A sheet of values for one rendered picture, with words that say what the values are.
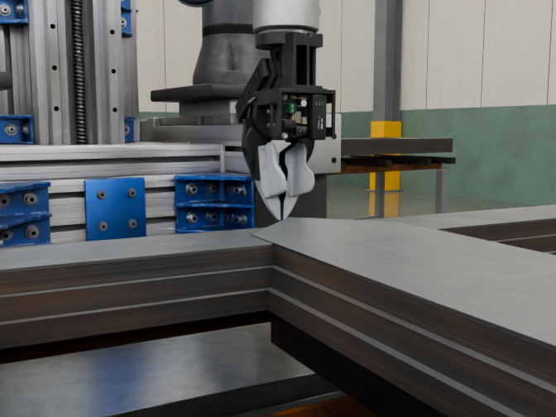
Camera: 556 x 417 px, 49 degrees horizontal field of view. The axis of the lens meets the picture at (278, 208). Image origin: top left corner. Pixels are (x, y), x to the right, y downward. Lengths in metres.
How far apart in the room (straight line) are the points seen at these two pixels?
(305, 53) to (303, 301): 0.30
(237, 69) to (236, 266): 0.53
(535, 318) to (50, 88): 0.79
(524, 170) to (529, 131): 0.51
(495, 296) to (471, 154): 8.89
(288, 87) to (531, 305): 0.39
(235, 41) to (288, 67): 0.35
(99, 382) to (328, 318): 0.38
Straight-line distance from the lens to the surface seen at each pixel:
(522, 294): 0.40
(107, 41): 1.02
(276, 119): 0.69
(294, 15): 0.69
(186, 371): 0.77
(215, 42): 1.03
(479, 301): 0.38
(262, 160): 0.71
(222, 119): 0.99
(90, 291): 0.49
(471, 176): 9.28
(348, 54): 11.17
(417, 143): 4.76
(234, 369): 0.77
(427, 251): 0.52
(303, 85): 0.67
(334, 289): 0.46
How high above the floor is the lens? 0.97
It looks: 7 degrees down
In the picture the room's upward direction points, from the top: straight up
